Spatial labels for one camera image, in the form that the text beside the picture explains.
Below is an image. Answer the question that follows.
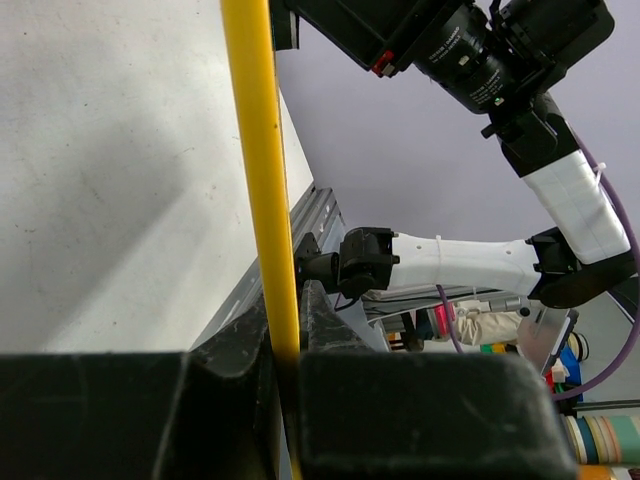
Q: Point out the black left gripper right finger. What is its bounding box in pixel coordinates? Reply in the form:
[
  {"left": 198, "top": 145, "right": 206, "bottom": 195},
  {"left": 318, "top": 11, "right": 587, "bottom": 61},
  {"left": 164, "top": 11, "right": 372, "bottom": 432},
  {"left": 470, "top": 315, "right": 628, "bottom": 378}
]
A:
[{"left": 297, "top": 281, "right": 579, "bottom": 479}]

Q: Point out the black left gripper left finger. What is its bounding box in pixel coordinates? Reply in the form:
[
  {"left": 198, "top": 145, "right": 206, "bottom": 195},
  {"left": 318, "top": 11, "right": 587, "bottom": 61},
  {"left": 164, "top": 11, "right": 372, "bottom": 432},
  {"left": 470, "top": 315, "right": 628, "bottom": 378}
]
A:
[{"left": 1, "top": 302, "right": 280, "bottom": 479}]

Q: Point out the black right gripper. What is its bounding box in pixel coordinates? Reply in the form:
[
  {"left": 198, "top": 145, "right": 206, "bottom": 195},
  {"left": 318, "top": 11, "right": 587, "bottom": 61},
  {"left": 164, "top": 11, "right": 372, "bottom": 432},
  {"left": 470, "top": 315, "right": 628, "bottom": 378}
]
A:
[{"left": 269, "top": 0, "right": 481, "bottom": 79}]

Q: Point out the yellow framed whiteboard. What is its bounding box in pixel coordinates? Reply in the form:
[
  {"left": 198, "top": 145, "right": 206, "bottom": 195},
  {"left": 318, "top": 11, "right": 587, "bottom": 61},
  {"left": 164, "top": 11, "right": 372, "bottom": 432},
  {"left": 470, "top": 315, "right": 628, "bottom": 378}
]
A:
[{"left": 220, "top": 1, "right": 302, "bottom": 479}]

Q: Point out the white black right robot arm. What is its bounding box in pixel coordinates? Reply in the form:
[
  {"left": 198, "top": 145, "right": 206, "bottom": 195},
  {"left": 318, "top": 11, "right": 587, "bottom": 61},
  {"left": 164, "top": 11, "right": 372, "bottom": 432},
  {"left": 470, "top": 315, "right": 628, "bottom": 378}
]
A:
[{"left": 270, "top": 1, "right": 639, "bottom": 308}]

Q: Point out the colourful tape rolls clutter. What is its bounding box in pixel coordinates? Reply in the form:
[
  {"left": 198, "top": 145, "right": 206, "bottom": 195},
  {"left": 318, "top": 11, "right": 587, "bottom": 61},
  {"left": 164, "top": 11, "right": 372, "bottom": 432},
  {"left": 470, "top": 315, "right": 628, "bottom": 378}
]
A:
[{"left": 382, "top": 295, "right": 639, "bottom": 479}]

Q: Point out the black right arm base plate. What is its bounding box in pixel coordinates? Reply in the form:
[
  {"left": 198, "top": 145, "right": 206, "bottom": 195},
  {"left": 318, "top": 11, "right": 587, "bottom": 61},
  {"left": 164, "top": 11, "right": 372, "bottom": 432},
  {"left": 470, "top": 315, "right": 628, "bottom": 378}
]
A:
[{"left": 294, "top": 232, "right": 339, "bottom": 294}]

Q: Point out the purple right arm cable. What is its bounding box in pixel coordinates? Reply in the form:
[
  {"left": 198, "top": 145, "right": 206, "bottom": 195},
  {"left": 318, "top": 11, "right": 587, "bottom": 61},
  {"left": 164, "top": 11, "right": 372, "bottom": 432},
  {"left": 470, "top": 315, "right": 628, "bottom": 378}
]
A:
[{"left": 434, "top": 139, "right": 640, "bottom": 401}]

